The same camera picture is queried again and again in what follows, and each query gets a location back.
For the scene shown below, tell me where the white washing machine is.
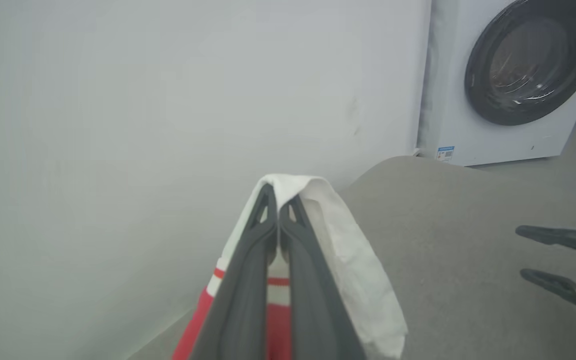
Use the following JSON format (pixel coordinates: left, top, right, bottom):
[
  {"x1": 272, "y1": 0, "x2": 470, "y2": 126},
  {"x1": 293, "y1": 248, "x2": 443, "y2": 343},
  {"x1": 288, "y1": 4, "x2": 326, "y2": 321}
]
[{"x1": 416, "y1": 0, "x2": 576, "y2": 167}]

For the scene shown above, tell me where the grey fabric sofa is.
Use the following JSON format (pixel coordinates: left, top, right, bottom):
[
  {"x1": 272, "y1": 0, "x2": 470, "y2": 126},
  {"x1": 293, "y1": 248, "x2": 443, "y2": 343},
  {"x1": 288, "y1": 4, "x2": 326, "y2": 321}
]
[{"x1": 128, "y1": 155, "x2": 576, "y2": 360}]

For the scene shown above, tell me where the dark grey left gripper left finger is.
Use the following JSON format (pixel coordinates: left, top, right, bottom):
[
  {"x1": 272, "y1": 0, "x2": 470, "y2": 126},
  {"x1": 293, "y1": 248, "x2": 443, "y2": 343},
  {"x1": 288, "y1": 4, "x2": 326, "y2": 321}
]
[{"x1": 190, "y1": 184, "x2": 278, "y2": 360}]

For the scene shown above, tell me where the round dark washing machine door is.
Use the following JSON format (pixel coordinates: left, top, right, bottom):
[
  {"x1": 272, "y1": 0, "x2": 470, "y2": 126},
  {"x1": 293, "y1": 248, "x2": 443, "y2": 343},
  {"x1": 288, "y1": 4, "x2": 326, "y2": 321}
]
[{"x1": 464, "y1": 0, "x2": 576, "y2": 126}]

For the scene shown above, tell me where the red and white basketball jersey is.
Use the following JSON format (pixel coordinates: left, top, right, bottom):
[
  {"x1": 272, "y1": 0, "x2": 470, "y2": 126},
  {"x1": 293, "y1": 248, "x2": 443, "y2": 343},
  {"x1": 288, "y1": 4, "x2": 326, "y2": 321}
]
[{"x1": 172, "y1": 173, "x2": 409, "y2": 360}]

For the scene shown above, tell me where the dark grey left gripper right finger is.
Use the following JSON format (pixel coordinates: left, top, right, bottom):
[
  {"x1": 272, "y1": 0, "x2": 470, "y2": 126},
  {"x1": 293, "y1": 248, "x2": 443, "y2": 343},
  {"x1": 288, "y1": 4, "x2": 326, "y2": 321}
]
[{"x1": 279, "y1": 196, "x2": 367, "y2": 360}]

